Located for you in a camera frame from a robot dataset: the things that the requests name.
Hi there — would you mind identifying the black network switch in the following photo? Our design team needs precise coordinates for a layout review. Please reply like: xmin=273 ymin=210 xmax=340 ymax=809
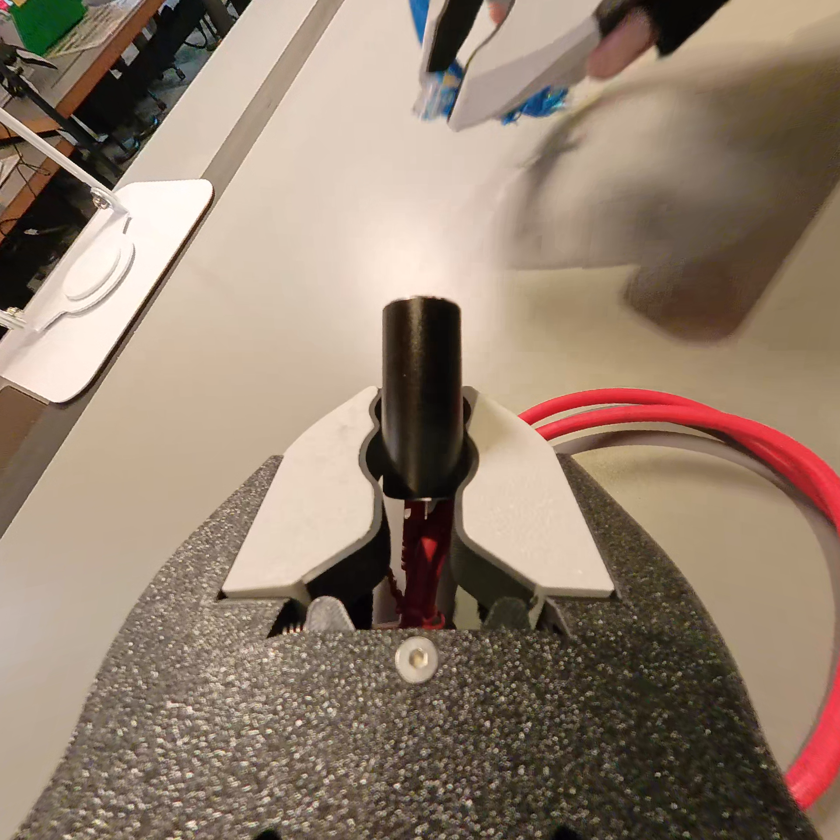
xmin=381 ymin=297 xmax=475 ymax=505

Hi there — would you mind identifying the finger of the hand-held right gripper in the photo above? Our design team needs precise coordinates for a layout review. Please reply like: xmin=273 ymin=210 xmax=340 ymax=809
xmin=448 ymin=14 xmax=602 ymax=131
xmin=420 ymin=0 xmax=490 ymax=75

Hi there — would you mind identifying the person's right hand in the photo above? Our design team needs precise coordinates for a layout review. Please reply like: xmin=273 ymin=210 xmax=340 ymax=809
xmin=586 ymin=12 xmax=661 ymax=80

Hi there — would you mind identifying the blue ethernet cable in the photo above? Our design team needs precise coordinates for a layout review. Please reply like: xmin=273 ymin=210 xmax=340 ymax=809
xmin=410 ymin=0 xmax=573 ymax=127

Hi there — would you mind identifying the green plastic bin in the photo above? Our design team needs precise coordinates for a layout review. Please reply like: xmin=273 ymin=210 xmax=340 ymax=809
xmin=0 ymin=0 xmax=88 ymax=55

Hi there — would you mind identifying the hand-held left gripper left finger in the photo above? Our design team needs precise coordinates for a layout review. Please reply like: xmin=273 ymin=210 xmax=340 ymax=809
xmin=222 ymin=386 xmax=389 ymax=601

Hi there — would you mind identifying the red ethernet cable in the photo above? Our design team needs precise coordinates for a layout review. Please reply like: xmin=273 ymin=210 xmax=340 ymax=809
xmin=387 ymin=388 xmax=840 ymax=812

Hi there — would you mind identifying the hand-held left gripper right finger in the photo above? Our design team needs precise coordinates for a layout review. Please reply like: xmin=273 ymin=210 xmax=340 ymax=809
xmin=451 ymin=386 xmax=617 ymax=601

